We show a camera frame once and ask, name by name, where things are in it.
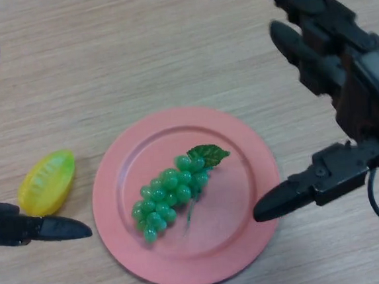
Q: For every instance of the green grapes bunch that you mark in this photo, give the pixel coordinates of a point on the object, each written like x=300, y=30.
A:
x=167, y=193

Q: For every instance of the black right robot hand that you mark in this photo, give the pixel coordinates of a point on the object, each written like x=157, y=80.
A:
x=368, y=99

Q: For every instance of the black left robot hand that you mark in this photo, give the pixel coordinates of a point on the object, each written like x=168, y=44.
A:
x=4, y=226

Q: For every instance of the yellow green starfruit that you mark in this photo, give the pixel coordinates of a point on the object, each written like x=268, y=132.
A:
x=47, y=184

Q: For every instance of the pink round plate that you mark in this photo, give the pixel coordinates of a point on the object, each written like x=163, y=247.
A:
x=235, y=204

